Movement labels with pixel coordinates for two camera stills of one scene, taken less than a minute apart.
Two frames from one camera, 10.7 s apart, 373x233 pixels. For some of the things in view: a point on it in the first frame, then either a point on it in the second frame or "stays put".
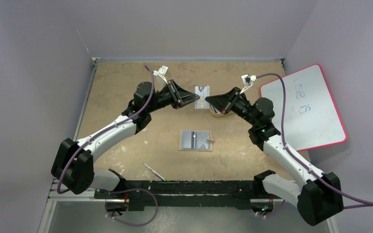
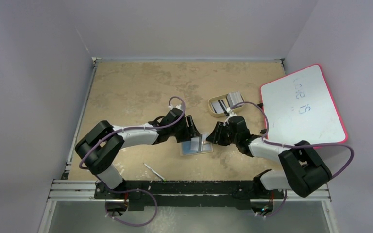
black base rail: (231, 194) stays put
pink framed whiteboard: (312, 120) stays put
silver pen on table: (154, 172) stays put
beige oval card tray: (217, 114) stays put
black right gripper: (229, 102) -> (221, 132)
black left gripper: (183, 97) -> (191, 130)
